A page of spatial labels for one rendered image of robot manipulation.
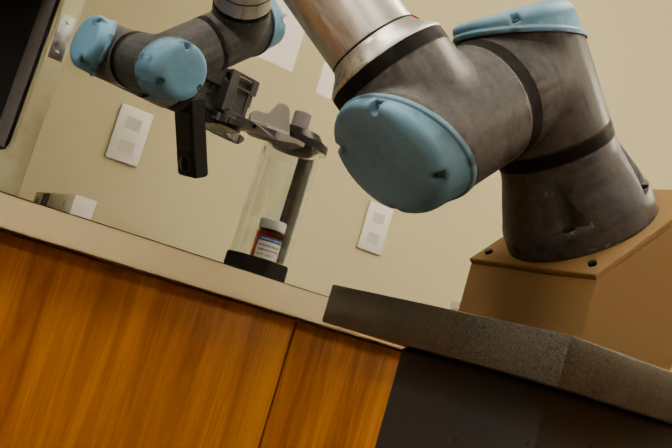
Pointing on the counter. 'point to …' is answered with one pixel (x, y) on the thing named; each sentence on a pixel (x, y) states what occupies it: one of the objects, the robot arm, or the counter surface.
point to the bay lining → (26, 27)
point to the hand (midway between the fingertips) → (271, 147)
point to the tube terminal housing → (47, 72)
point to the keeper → (62, 37)
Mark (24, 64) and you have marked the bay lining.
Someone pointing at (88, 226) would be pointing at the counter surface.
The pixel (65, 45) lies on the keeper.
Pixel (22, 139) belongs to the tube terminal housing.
